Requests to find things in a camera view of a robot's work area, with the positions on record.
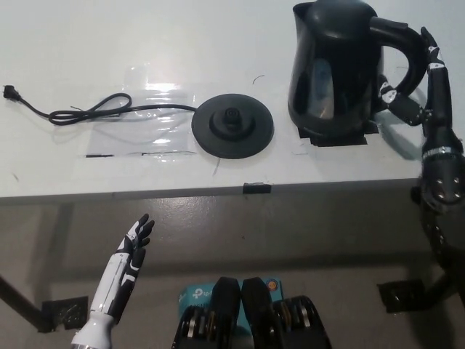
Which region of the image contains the black table leg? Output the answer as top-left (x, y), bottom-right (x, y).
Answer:
top-left (0, 275), bottom-right (48, 334)
top-left (424, 267), bottom-right (465, 305)

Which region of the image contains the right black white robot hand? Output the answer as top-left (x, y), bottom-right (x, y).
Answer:
top-left (376, 27), bottom-right (465, 160)

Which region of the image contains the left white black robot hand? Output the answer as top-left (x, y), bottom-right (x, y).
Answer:
top-left (89, 213), bottom-right (155, 324)

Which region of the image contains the round black kettle base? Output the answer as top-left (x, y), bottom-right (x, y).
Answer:
top-left (190, 93), bottom-right (275, 160)

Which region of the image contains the teal router box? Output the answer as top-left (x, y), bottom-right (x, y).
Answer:
top-left (177, 278), bottom-right (285, 339)

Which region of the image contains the black tape square patch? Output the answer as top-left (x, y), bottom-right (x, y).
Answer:
top-left (296, 121), bottom-right (379, 148)

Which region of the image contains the black power cord with plug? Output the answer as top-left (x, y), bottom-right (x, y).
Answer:
top-left (2, 84), bottom-right (199, 127)

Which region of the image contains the clear plastic tape sheet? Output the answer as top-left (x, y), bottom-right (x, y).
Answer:
top-left (85, 65), bottom-right (199, 158)

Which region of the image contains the black electric kettle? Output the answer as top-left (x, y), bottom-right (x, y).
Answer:
top-left (287, 0), bottom-right (428, 137)

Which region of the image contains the small black tape strip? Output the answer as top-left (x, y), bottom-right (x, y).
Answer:
top-left (243, 181), bottom-right (272, 195)

